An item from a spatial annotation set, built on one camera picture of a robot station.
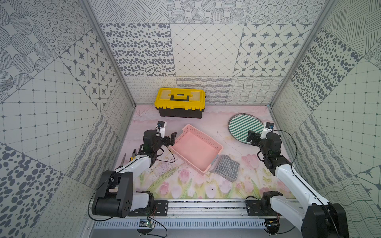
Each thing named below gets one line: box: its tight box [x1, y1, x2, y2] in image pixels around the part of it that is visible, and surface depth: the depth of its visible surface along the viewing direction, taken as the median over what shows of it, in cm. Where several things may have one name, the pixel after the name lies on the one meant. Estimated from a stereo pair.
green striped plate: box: [228, 113, 264, 145], surface depth 109 cm
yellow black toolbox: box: [154, 88, 207, 119], surface depth 103 cm
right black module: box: [264, 218, 280, 237], surface depth 73 cm
